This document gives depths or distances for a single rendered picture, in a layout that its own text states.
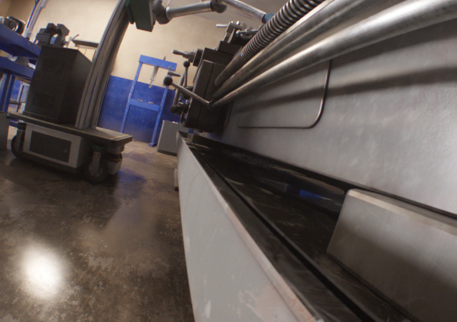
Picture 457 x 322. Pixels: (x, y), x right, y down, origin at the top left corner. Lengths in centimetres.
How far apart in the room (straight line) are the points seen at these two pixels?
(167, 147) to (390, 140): 374
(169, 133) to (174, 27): 296
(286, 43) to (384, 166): 21
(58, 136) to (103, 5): 530
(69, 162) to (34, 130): 35
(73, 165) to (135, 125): 389
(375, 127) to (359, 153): 4
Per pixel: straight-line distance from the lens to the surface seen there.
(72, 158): 150
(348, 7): 24
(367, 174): 25
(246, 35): 108
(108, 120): 546
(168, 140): 385
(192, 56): 114
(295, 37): 32
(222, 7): 209
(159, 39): 567
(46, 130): 159
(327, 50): 23
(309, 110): 37
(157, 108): 472
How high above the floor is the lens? 48
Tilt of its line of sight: 2 degrees down
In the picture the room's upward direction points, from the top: 15 degrees clockwise
